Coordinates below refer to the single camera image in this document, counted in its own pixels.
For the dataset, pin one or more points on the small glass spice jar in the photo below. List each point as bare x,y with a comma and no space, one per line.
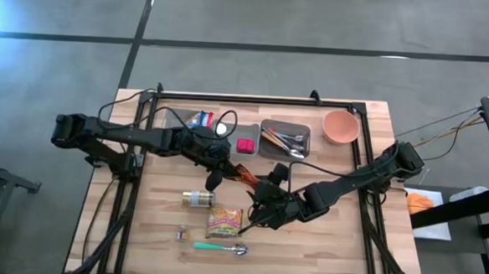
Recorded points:
182,234

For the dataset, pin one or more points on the white plastic container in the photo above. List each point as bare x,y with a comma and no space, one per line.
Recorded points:
468,192

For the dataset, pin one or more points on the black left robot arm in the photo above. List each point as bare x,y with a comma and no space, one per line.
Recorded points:
114,134

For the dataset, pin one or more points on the black aluminium rig frame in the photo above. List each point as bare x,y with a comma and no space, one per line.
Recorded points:
250,100

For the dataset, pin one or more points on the plain silver spoon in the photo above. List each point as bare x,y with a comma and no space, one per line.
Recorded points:
288,142

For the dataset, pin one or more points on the white paper sheet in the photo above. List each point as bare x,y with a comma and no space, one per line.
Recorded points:
436,231

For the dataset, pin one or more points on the blue yellow ramen packet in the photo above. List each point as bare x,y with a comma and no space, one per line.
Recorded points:
194,119

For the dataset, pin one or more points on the orange brown snack pouch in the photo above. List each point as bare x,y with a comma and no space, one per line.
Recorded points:
246,180

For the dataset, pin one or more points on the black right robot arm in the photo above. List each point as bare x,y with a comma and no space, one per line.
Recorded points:
351,180

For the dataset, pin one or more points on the lime chili shrimp ramen packet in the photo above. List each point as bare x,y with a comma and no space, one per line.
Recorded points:
224,222

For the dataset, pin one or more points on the clear plastic bin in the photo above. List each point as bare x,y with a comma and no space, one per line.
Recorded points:
174,114
249,131

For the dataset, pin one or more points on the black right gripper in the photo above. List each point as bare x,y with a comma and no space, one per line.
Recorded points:
283,206

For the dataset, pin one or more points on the red plastic box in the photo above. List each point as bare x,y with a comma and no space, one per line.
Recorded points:
245,146

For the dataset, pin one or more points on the orange bowl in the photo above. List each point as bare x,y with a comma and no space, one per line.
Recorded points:
340,126

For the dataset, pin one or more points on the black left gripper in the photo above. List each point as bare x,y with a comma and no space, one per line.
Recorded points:
210,152

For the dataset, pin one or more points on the dark grey plastic bin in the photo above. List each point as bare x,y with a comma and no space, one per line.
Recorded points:
303,129

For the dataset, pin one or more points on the large glass spice jar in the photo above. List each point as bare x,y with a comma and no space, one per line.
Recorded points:
198,198

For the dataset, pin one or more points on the orange cloth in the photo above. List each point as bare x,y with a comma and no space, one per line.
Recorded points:
419,203

